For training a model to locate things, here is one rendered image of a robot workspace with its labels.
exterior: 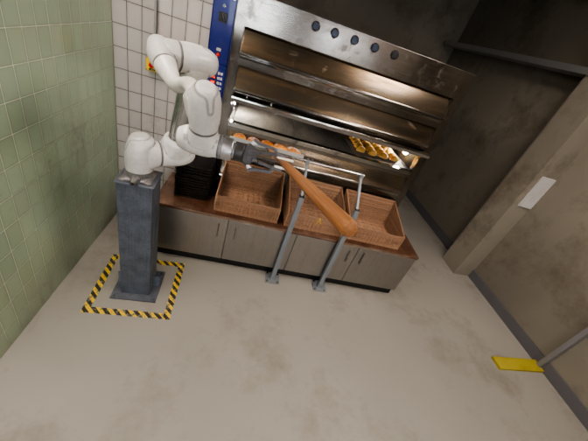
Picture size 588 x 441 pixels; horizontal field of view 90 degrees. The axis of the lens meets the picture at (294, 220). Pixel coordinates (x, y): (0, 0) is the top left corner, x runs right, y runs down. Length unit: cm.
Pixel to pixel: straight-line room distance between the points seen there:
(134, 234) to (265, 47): 166
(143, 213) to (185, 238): 73
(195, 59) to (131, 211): 101
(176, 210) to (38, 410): 143
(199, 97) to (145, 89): 181
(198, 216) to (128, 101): 110
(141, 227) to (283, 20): 176
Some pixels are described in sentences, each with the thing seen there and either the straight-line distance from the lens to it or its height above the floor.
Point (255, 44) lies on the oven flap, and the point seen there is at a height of 180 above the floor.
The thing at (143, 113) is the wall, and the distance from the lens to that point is 289.
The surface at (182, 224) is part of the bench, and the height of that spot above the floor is 41.
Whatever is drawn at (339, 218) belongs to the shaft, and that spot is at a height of 182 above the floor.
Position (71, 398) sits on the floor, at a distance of 230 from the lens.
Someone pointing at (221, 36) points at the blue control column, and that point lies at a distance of 257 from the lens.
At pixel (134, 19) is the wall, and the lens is 276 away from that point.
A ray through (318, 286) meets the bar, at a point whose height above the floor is 2.
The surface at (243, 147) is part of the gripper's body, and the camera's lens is 116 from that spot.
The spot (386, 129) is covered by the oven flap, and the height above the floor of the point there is 149.
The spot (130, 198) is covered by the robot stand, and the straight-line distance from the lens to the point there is 204.
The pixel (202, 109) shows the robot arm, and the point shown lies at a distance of 104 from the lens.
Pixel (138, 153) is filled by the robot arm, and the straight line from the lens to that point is 189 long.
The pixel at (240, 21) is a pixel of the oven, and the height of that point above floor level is 191.
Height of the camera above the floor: 205
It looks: 33 degrees down
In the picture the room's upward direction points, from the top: 20 degrees clockwise
